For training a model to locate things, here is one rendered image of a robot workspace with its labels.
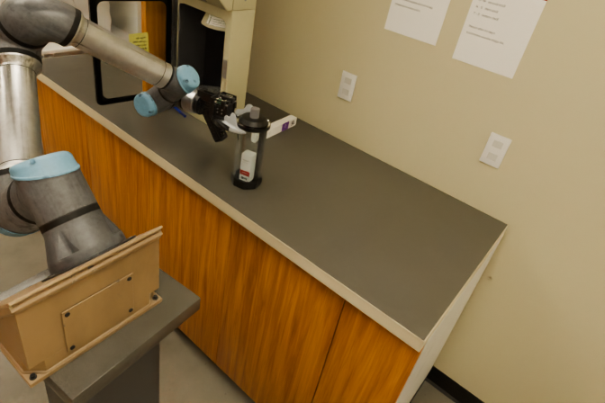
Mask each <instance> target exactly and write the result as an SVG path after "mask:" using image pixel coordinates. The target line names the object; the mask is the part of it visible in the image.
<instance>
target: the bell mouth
mask: <svg viewBox="0 0 605 403"><path fill-rule="evenodd" d="M201 23H202V25H204V26H206V27H208V28H211V29H214V30H217V31H225V27H226V25H225V21H223V19H221V18H219V17H216V16H214V15H212V14H209V13H205V15H204V17H203V19H202V21H201Z"/></svg>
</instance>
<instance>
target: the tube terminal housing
mask: <svg viewBox="0 0 605 403"><path fill-rule="evenodd" d="M256 3H257V0H233V5H232V10H231V11H225V10H223V9H221V8H219V7H216V6H214V5H211V4H207V3H205V2H203V1H201V0H178V9H177V47H176V67H177V52H178V16H179V5H180V4H188V5H190V6H192V7H194V8H197V9H199V10H202V11H204V12H206V13H209V14H212V15H214V16H216V17H219V18H221V19H223V21H225V25H226V27H225V38H224V49H223V59H225V60H227V61H228V63H227V74H226V79H225V78H223V77H222V78H221V92H226V93H229V94H233V95H236V96H237V101H236V102H237V108H235V111H236V110H237V109H244V107H245V99H246V91H247V82H248V68H249V60H250V51H251V43H252V35H253V28H254V20H255V11H256ZM180 109H181V108H180ZM181 110H183V109H181ZM183 111H185V112H187V113H189V114H191V115H192V116H194V117H195V118H196V119H198V120H200V121H202V122H204V123H205V124H207V123H206V121H205V119H204V117H203V115H202V114H201V115H199V114H197V113H192V112H188V111H186V110H183Z"/></svg>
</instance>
